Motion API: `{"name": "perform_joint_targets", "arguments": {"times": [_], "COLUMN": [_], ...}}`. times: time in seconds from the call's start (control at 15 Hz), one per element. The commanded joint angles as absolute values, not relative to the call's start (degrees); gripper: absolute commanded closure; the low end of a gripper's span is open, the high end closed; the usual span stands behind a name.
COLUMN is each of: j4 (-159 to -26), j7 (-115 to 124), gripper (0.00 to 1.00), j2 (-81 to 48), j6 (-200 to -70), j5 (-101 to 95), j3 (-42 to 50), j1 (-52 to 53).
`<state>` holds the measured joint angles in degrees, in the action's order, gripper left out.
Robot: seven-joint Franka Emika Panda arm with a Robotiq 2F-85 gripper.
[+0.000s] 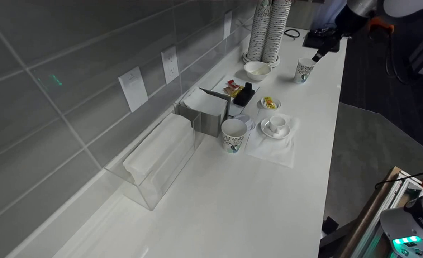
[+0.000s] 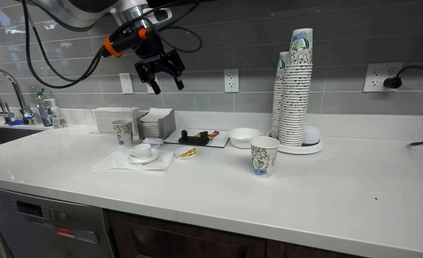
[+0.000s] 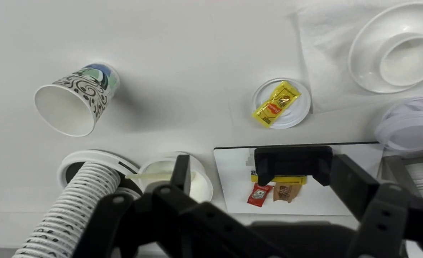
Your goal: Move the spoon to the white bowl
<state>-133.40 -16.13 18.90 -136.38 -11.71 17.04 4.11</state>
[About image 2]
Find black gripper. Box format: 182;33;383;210
133;47;186;96

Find white bowl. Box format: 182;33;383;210
228;126;265;150

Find metal napkin holder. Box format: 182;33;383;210
137;106;178;140

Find white rectangular tray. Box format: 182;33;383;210
163;127;231;149

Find small white creamer cup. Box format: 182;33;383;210
142;136;165;149

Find patterned paper cup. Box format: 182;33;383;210
249;134;281;177
110;117;136;147

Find red yellow condiment packets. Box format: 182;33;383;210
205;127;222;142

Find white teacup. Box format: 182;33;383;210
130;142;159;160

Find clear acrylic box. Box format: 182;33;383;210
92;104;140;134

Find yellow packet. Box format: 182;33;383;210
178;147;200;159

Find small white dish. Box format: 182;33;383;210
173;144;202;160

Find white cup on saucer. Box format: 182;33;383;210
126;144;162;166

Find white paper napkin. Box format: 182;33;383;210
92;144;175;172

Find shorter paper cup stack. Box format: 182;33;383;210
268;50;291;140

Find small clear bottle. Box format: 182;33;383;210
50;106;70;129

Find clear soap bottle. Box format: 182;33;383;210
30;87;54;127

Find tall paper cup stack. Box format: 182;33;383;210
279;27;315;147

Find large chrome faucet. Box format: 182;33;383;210
0;66;36;124

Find round white tray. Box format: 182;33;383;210
276;136;325;156

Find blue sponge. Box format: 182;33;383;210
7;116;30;127

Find white dome lid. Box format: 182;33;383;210
301;124;322;146

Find dark wooden cabinet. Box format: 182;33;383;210
102;207;365;258

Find dark sink basin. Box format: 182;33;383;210
0;124;44;152

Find stainless steel dishwasher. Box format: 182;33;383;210
0;185;116;258

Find orange cable strap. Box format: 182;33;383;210
100;35;123;60

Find white double wall outlet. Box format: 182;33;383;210
361;61;406;94

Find black power plug with cable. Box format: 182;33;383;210
383;63;423;90

